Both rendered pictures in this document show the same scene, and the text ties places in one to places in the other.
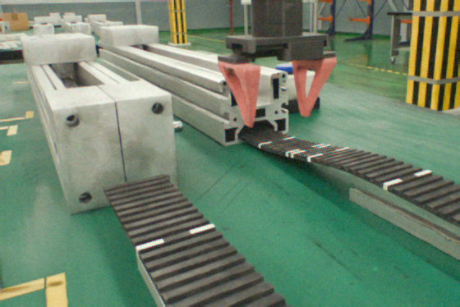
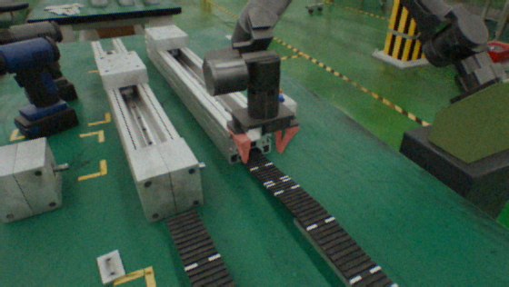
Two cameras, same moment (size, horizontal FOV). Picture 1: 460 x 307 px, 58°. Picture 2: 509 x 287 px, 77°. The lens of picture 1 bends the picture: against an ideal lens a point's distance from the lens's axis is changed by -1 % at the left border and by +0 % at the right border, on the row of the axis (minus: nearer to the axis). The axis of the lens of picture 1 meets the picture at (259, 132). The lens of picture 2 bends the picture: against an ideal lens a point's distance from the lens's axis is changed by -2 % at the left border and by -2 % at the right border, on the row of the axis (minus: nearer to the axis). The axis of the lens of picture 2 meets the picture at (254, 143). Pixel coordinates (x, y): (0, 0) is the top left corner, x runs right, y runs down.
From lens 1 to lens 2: 0.25 m
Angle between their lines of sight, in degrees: 16
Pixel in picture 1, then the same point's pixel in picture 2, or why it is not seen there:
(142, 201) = (185, 232)
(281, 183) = (259, 204)
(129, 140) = (176, 188)
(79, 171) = (152, 204)
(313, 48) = (284, 123)
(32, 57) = (107, 84)
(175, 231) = (202, 257)
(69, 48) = (130, 76)
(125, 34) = (164, 43)
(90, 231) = (160, 238)
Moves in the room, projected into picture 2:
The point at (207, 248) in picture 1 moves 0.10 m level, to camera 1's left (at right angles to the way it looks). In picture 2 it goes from (216, 271) to (143, 268)
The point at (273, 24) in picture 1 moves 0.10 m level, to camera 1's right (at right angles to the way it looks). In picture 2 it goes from (259, 113) to (317, 113)
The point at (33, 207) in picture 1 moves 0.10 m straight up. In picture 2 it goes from (128, 215) to (114, 170)
